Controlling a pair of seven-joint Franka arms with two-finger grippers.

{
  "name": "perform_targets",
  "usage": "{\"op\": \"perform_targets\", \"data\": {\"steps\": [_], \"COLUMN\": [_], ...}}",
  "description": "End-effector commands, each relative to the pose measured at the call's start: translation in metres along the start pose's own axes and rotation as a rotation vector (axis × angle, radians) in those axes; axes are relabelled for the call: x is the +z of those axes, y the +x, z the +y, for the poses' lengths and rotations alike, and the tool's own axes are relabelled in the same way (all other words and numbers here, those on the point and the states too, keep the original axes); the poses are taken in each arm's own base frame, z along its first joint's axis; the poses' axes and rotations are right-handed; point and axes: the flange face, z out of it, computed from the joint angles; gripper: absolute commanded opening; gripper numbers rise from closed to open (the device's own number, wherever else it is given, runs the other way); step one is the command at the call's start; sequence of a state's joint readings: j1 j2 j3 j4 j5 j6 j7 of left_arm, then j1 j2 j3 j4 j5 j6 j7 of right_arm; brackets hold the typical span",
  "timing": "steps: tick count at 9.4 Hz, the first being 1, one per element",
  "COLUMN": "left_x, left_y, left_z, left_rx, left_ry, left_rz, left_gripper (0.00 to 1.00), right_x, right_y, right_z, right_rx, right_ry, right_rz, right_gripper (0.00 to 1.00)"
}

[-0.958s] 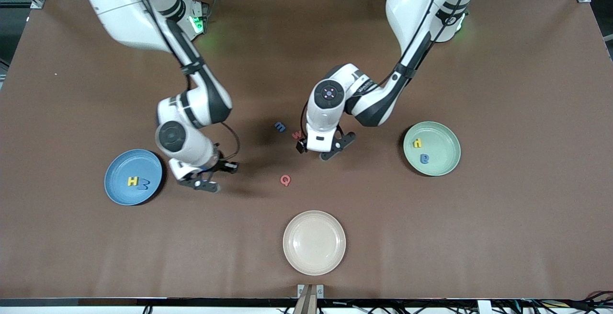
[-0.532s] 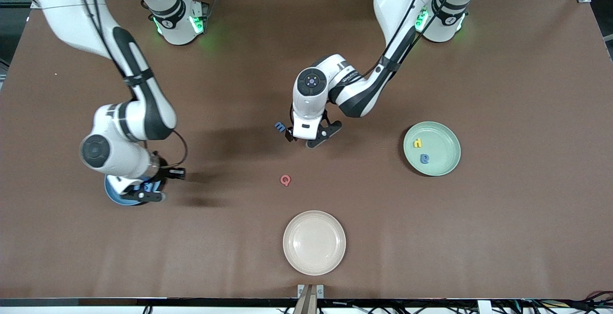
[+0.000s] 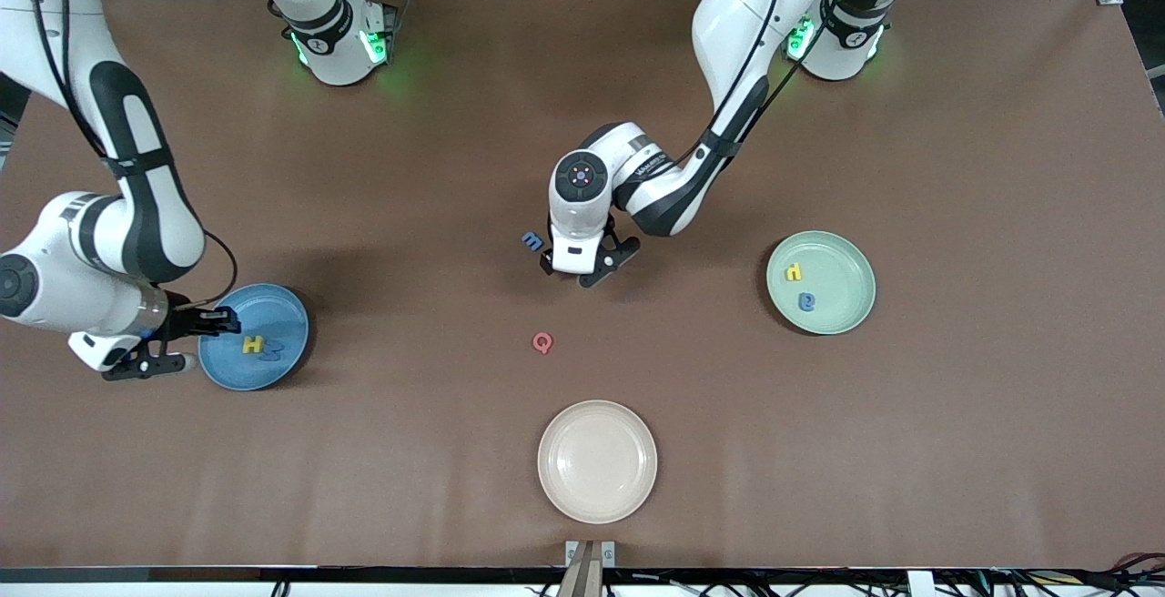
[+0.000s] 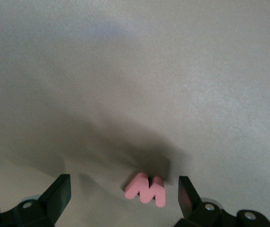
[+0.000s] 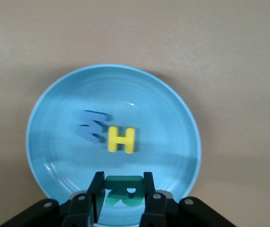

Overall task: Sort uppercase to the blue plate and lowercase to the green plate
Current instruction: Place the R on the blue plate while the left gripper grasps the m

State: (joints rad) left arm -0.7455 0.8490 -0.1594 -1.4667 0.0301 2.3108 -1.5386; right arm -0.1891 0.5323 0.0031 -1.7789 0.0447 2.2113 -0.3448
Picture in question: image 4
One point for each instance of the red lowercase letter w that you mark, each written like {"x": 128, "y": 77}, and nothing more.
{"x": 158, "y": 196}

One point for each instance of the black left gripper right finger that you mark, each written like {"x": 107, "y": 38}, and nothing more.
{"x": 188, "y": 199}

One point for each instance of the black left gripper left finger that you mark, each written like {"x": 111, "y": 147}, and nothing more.
{"x": 58, "y": 198}

